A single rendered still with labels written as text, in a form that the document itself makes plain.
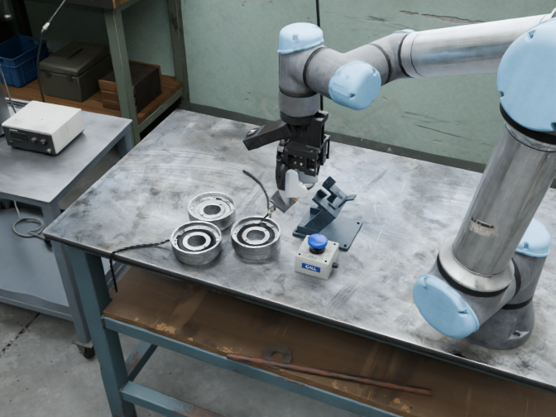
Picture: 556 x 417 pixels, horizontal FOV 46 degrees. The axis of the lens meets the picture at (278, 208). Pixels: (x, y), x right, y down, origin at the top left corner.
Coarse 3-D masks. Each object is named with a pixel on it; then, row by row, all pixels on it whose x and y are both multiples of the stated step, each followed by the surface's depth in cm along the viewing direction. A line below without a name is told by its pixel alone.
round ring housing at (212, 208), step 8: (208, 192) 147; (216, 192) 147; (192, 200) 145; (200, 200) 147; (224, 200) 147; (232, 200) 145; (192, 208) 144; (200, 208) 144; (208, 208) 146; (216, 208) 146; (224, 208) 144; (232, 208) 142; (192, 216) 141; (208, 216) 142; (216, 216) 142; (224, 216) 140; (232, 216) 142; (216, 224) 140; (224, 224) 141
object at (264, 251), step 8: (256, 216) 140; (240, 224) 140; (272, 224) 140; (232, 232) 137; (248, 232) 138; (256, 232) 139; (264, 232) 138; (232, 240) 135; (248, 240) 136; (264, 240) 136; (240, 248) 134; (248, 248) 133; (256, 248) 132; (264, 248) 133; (272, 248) 134; (248, 256) 135; (256, 256) 134; (264, 256) 135
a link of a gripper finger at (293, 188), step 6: (288, 174) 125; (294, 174) 124; (288, 180) 126; (294, 180) 125; (288, 186) 126; (294, 186) 126; (300, 186) 125; (282, 192) 127; (288, 192) 127; (294, 192) 126; (300, 192) 126; (306, 192) 125; (282, 198) 128; (288, 198) 129; (288, 204) 130
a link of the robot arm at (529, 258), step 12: (528, 228) 108; (540, 228) 108; (528, 240) 105; (540, 240) 105; (516, 252) 105; (528, 252) 104; (540, 252) 105; (516, 264) 104; (528, 264) 106; (540, 264) 108; (516, 276) 104; (528, 276) 106; (516, 288) 105; (528, 288) 110; (516, 300) 111
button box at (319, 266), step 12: (300, 252) 130; (312, 252) 130; (324, 252) 130; (336, 252) 132; (300, 264) 130; (312, 264) 129; (324, 264) 128; (336, 264) 131; (312, 276) 131; (324, 276) 130
